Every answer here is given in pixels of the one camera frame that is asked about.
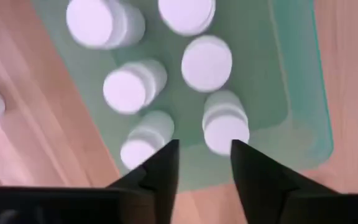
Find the translucent green plastic basket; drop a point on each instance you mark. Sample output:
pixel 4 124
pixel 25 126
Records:
pixel 259 77

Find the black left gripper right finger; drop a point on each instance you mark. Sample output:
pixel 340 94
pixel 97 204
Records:
pixel 266 186

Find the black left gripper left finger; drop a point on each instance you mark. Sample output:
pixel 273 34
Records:
pixel 154 186

